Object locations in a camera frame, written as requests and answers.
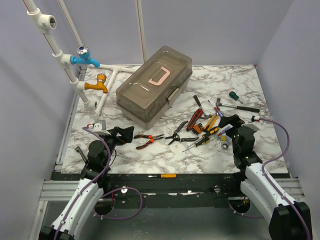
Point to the grey metal t-handle tool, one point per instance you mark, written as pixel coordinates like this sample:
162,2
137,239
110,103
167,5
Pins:
80,152

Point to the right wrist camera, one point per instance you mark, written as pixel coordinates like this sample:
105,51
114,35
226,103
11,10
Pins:
254,123

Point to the steel claw hammer black grip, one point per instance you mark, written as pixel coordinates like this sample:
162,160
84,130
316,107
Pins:
243,108

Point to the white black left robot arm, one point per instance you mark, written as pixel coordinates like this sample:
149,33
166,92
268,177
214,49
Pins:
90,188

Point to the red tipped tester screwdriver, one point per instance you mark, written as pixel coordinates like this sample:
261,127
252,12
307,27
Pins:
214,107

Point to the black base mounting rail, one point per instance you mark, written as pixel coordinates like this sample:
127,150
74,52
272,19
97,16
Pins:
131,191

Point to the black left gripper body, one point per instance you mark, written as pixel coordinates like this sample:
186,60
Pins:
110,140

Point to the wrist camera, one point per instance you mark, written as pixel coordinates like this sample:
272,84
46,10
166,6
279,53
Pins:
100,125
254,123

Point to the red black utility knife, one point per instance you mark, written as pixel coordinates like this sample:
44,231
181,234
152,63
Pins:
196,115

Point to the orange water tap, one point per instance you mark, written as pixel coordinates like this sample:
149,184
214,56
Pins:
100,84

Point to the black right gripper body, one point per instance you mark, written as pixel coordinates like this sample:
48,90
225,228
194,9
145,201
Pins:
233,131

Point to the black yellow small screwdriver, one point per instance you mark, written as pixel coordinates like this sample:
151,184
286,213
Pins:
202,141

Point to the blue water tap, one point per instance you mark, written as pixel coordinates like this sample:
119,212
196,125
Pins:
84,57

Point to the black yellow large screwdriver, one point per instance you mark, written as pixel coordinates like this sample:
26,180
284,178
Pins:
212,131

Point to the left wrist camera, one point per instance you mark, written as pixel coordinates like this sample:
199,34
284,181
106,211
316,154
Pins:
100,125

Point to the orange handled screwdriver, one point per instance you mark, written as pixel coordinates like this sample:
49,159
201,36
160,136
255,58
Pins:
164,176

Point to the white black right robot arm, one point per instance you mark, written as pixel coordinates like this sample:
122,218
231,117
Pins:
287,218

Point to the white pvc pipe frame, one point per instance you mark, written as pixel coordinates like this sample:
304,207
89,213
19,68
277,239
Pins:
112,31

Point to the green stubby screwdriver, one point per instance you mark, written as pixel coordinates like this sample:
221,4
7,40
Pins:
235,97

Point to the steel ratchet wrench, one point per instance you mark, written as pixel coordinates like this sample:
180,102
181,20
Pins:
225,145

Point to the beige toolbox with clear lid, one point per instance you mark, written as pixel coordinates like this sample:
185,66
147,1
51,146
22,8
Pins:
153,87

